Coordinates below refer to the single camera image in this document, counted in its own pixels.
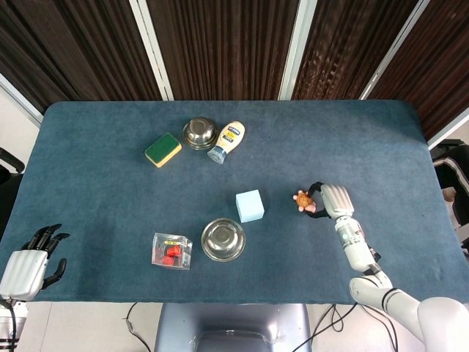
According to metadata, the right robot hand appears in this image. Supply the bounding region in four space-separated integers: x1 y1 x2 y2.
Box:
305 181 355 221

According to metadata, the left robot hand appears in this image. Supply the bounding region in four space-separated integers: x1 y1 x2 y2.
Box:
0 223 70 303

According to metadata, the orange turtle toy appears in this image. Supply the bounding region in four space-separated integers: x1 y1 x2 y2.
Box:
292 189 317 213

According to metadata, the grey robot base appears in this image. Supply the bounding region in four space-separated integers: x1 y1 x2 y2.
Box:
153 303 313 352

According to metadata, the mayonnaise bottle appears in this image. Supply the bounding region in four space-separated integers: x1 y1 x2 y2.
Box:
207 120 246 164

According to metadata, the light blue foam cube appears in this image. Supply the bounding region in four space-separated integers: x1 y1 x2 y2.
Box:
235 189 265 224

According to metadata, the black office chair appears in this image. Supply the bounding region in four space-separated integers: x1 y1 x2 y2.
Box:
0 146 26 239

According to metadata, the blue table cloth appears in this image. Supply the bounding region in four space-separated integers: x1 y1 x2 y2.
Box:
0 100 469 305

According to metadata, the large steel bowl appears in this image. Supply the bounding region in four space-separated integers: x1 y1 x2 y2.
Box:
200 217 247 262

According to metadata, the black white jacket chair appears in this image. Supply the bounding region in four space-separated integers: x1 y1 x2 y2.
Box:
430 138 469 254

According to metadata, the clear box with red pieces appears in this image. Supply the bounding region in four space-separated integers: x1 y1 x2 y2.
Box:
151 232 193 271

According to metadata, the small steel bowl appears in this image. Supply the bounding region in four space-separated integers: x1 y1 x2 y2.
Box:
182 117 219 151

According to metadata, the green yellow sponge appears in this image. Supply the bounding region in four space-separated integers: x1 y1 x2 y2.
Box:
144 132 182 169

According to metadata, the black floor cable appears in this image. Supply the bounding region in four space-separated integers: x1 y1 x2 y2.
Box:
125 302 155 352
292 302 399 352

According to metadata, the white partition frame post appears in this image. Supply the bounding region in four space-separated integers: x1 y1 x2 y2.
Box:
277 0 318 101
128 0 174 101
0 73 44 128
358 0 430 100
426 108 469 150

